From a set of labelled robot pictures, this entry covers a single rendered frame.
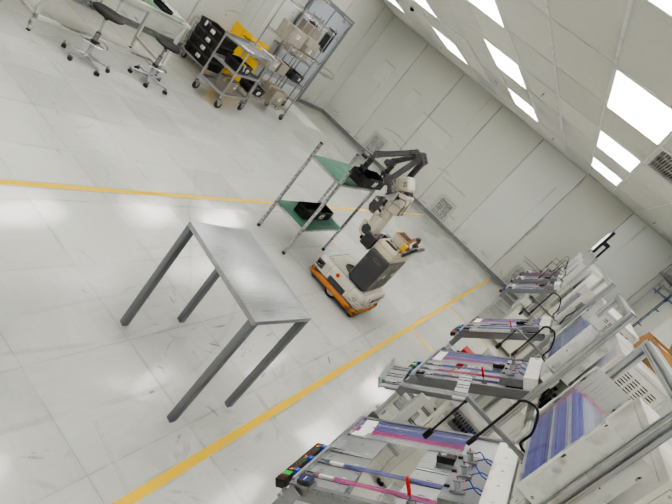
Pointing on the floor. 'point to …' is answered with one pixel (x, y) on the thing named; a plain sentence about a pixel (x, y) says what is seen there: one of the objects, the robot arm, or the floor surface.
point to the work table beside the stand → (225, 247)
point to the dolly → (203, 35)
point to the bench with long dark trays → (135, 33)
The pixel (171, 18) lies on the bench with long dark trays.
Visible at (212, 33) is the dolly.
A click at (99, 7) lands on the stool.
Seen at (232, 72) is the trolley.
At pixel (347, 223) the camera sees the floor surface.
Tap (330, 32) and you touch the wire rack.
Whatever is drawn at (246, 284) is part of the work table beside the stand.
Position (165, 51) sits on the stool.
